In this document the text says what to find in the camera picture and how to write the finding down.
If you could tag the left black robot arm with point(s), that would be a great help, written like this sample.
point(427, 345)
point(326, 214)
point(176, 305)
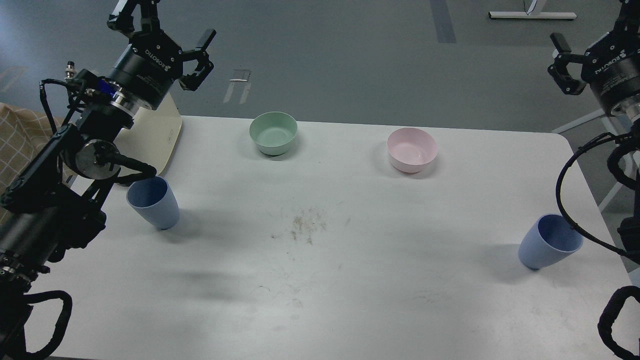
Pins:
point(55, 203)

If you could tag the green bowl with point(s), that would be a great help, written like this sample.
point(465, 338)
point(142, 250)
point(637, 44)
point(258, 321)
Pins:
point(273, 133)

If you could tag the white desk foot bar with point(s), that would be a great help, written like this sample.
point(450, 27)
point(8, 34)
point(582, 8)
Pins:
point(535, 11)

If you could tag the blue cup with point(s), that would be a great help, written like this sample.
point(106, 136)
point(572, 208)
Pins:
point(550, 240)
point(153, 200)

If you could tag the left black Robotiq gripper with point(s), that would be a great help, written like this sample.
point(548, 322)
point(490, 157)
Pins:
point(151, 62)

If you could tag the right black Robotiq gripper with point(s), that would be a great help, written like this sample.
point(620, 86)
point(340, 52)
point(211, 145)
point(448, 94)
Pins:
point(612, 71)

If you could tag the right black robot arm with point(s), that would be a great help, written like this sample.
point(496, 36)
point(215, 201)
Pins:
point(622, 161)

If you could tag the cream toaster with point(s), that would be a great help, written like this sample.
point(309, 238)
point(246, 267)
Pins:
point(153, 136)

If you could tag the pink bowl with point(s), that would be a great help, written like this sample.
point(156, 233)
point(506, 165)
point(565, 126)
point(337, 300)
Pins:
point(411, 150)

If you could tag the beige checkered cloth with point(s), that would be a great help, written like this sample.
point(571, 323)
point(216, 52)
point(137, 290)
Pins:
point(23, 134)

